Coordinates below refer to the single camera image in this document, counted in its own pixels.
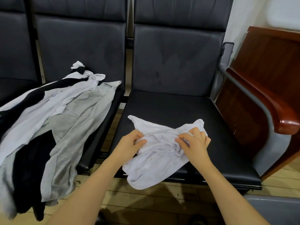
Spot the person's left hand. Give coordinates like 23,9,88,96
108,129,148,168

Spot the person's right hand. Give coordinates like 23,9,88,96
175,127,212,170

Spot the white t-shirt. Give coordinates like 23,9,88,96
121,114,209,191

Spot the pile of clothes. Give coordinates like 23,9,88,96
0,60,123,222

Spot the grey plastic storage bin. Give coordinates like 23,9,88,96
243,194,300,225

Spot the person's left forearm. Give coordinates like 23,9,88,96
46,159,128,225

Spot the person's right forearm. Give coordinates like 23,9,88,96
193,162,271,225

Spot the brown wooden bench armrest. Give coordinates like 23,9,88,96
226,66,300,136

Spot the black leather bench seat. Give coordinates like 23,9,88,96
0,0,39,107
109,0,263,191
29,0,130,175

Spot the brown wooden desk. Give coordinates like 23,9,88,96
215,26,300,182

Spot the white plastic tray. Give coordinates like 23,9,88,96
264,0,300,31

